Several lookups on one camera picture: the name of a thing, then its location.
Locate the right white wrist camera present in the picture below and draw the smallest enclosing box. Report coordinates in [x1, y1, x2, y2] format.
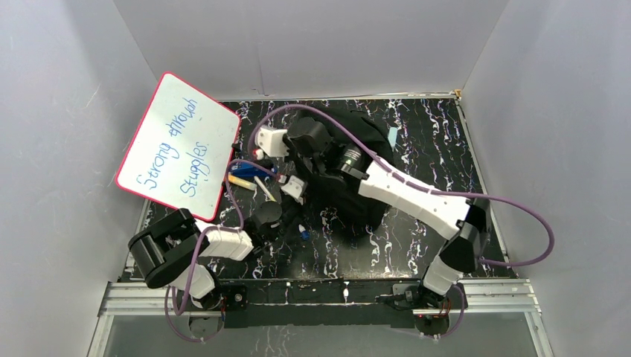
[253, 126, 289, 160]

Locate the light blue eraser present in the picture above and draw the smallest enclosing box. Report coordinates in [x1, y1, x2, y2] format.
[388, 127, 399, 149]

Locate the white stick pen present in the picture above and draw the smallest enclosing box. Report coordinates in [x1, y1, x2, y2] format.
[254, 176, 277, 202]

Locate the blue stapler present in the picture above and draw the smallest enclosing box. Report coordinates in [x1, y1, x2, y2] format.
[230, 162, 277, 179]

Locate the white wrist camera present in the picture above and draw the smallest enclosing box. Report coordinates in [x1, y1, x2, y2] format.
[253, 126, 289, 160]
[281, 176, 307, 205]

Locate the small blue white bottle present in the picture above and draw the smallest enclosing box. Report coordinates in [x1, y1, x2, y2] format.
[298, 224, 310, 241]

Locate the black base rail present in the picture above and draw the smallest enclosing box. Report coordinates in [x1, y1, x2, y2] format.
[175, 278, 450, 338]

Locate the pink-framed whiteboard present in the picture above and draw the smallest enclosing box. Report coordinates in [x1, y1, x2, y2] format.
[115, 72, 241, 222]

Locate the black student backpack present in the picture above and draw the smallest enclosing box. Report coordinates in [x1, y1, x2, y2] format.
[287, 108, 394, 242]

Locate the beige glue stick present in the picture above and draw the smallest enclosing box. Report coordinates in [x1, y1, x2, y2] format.
[228, 174, 257, 191]

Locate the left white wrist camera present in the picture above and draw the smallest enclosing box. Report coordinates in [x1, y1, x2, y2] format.
[281, 176, 307, 205]

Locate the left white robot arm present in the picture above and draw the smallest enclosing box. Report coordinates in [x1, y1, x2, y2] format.
[128, 193, 303, 309]

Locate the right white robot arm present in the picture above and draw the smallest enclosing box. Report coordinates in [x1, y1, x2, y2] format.
[283, 117, 490, 308]

